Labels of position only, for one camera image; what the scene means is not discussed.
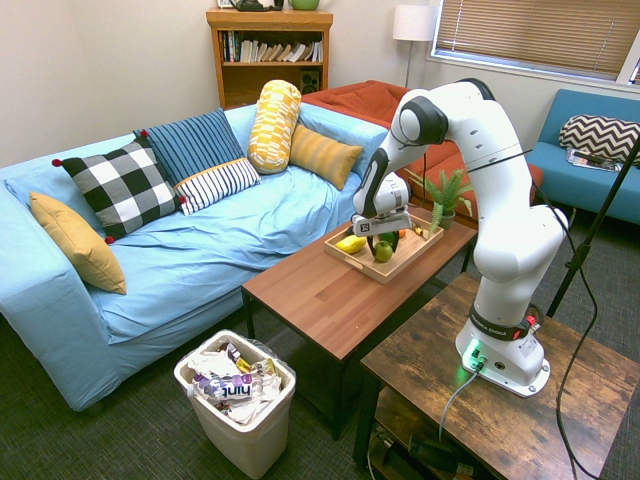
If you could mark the small black speaker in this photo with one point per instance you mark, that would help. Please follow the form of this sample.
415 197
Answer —
309 81

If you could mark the small yellow toy item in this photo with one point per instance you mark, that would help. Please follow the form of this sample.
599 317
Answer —
417 231

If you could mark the potted green fern plant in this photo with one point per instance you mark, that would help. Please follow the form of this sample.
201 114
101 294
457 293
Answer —
445 195

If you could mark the black white shelf ornament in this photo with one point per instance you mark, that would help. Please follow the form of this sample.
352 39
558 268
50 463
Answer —
250 4

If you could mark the teal sofa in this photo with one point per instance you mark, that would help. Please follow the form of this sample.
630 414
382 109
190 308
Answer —
565 180

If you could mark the green ceramic pot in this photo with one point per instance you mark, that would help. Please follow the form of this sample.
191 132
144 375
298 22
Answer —
304 4

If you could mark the mustard striped pillow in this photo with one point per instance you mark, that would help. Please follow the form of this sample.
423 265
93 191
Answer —
322 152

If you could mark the black white checkered pillow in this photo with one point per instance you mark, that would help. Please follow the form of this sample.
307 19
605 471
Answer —
122 187

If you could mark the yellow mango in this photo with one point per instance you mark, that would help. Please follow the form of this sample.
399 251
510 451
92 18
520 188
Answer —
350 244

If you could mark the magazine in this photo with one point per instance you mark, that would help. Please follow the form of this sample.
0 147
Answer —
587 160

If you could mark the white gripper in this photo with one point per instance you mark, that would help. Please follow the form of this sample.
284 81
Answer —
382 223

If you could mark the blue striped pillow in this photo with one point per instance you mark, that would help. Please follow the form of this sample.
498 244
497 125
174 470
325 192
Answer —
192 142

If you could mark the white navy striped pillow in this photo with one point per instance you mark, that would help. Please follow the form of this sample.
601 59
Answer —
220 182

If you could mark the wooden serving tray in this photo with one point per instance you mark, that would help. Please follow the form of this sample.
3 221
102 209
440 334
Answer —
400 262

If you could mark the light blue sofa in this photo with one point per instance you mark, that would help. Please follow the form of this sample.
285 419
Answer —
215 240

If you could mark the white shade floor lamp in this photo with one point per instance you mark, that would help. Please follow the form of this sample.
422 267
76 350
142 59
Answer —
413 25

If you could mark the black power strip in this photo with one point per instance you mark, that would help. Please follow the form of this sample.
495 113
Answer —
430 450

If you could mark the green apple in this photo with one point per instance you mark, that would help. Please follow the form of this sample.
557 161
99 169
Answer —
383 251

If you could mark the dark green avocado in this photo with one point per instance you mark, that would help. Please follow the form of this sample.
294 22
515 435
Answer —
386 237

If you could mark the rustic brown robot table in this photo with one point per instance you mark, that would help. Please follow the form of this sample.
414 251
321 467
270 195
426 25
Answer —
500 410

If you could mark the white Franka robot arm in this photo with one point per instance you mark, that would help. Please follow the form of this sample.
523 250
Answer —
500 200

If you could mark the orange futon sofa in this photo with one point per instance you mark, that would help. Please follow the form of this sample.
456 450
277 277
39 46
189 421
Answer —
370 102

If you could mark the white plastic trash bin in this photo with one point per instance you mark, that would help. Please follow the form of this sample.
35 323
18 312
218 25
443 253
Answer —
240 430

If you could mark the reddish wooden coffee table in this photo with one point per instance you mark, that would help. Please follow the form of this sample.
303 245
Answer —
325 305

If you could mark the plain mustard pillow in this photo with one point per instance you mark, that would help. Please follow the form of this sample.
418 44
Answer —
80 245

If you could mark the black camera stand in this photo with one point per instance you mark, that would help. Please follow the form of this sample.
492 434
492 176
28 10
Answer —
592 225

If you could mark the wooden window blinds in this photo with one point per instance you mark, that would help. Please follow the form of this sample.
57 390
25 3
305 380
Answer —
535 35

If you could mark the yellow patterned bolster pillow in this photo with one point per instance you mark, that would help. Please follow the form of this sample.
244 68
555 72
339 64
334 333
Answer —
272 125

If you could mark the wooden bookshelf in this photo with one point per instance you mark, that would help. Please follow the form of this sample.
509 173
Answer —
270 80

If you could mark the black white chevron pillow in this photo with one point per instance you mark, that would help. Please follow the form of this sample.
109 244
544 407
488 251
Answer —
600 137

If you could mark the row of books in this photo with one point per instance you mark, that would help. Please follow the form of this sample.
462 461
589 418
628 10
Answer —
272 50

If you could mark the hint labelled plastic wrapper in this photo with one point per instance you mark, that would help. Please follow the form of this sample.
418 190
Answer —
230 387

